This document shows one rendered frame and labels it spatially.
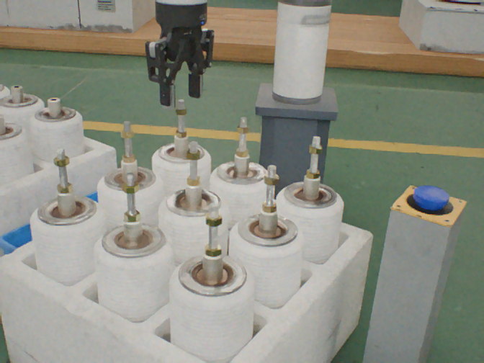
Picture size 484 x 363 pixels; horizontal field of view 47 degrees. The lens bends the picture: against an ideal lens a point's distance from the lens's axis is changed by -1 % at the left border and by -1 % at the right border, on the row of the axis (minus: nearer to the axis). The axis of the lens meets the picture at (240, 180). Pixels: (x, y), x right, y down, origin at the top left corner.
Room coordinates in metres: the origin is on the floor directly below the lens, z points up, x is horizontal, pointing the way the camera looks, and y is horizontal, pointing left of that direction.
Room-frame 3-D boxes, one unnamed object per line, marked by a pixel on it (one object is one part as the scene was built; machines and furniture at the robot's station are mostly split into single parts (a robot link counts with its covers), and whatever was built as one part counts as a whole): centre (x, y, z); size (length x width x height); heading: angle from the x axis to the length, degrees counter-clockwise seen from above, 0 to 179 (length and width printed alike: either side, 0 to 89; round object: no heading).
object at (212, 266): (0.51, 0.03, 0.26); 0.02 x 0.02 x 0.03
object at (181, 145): (0.84, 0.10, 0.26); 0.02 x 0.02 x 0.03
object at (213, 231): (0.51, 0.03, 0.30); 0.01 x 0.01 x 0.08; 41
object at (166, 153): (0.84, 0.10, 0.25); 0.08 x 0.08 x 0.01
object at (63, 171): (0.64, 0.23, 0.30); 0.01 x 0.01 x 0.08; 76
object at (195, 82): (0.86, 0.08, 0.36); 0.02 x 0.01 x 0.04; 59
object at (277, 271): (0.61, -0.04, 0.16); 0.10 x 0.10 x 0.18
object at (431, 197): (0.58, -0.22, 0.32); 0.04 x 0.04 x 0.02
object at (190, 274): (0.51, 0.03, 0.25); 0.08 x 0.08 x 0.01
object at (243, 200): (0.77, 0.00, 0.16); 0.10 x 0.10 x 0.18
